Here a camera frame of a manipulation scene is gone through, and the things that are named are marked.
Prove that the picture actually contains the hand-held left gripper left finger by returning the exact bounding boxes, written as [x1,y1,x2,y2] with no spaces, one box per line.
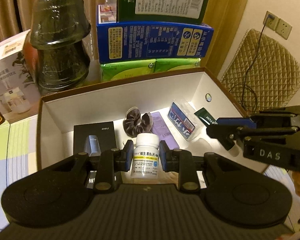
[51,139,135,194]

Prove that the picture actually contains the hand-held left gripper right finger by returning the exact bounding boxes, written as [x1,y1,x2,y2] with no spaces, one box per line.
[159,140,244,193]

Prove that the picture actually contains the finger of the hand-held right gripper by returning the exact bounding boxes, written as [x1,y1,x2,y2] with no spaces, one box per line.
[206,124,298,151]
[216,109,300,131]

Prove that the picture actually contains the white pill bottle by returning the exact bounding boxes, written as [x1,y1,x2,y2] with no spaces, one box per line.
[130,133,161,180]

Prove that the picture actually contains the dark green tube white cap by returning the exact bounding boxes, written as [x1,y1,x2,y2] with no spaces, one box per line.
[193,107,241,159]

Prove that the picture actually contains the purple tube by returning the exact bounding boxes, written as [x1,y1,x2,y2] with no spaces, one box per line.
[150,112,179,151]

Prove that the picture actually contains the brown velvet scrunchie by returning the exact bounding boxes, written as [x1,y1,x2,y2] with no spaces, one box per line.
[122,107,154,138]

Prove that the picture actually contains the clear plastic box blue label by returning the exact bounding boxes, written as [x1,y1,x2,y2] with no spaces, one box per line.
[167,101,199,142]

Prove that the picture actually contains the brown cardboard box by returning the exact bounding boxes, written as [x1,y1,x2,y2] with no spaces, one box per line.
[36,66,253,181]

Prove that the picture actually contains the quilted chair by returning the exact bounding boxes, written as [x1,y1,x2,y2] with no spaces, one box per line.
[219,28,300,113]

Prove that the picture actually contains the green tissue pack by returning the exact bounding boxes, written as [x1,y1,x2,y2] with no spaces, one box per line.
[100,58,157,83]
[155,57,201,75]

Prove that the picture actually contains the blue carton box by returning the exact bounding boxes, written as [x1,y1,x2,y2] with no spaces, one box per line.
[96,17,215,64]

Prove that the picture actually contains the white humidifier box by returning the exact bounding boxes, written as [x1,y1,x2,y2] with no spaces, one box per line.
[0,29,41,123]

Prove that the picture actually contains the small red white box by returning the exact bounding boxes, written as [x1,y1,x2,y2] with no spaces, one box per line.
[98,3,117,23]

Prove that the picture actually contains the beige curtain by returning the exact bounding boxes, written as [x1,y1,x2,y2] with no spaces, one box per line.
[0,0,111,48]

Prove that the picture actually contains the black power cable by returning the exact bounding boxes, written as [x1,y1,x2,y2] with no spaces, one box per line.
[227,16,274,110]

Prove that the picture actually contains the wall socket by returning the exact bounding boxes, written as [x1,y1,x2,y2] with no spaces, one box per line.
[263,11,293,41]

